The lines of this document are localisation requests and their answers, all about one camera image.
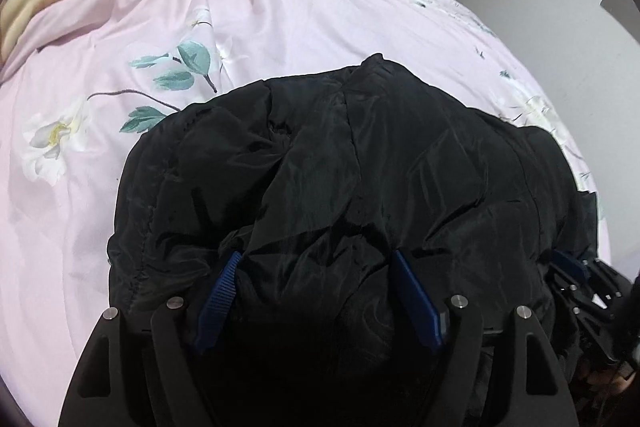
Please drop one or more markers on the black puffer jacket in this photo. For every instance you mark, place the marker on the black puffer jacket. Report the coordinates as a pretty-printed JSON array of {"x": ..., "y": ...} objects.
[{"x": 350, "y": 217}]

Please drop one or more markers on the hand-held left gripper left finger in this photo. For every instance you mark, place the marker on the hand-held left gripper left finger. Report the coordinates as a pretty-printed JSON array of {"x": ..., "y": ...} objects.
[{"x": 217, "y": 297}]

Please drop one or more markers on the pink floral duvet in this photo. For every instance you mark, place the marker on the pink floral duvet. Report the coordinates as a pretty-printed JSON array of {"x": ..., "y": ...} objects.
[{"x": 125, "y": 32}]

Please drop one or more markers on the person's right hand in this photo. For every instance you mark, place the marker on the person's right hand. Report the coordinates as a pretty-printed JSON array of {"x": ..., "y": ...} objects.
[{"x": 607, "y": 384}]

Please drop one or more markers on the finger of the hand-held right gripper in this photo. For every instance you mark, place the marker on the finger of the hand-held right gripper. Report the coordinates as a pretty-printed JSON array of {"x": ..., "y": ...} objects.
[
  {"x": 570, "y": 263},
  {"x": 585, "y": 304}
]

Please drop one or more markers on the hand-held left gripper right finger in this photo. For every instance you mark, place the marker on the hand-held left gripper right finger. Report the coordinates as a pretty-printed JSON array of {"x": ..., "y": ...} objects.
[{"x": 415, "y": 297}]

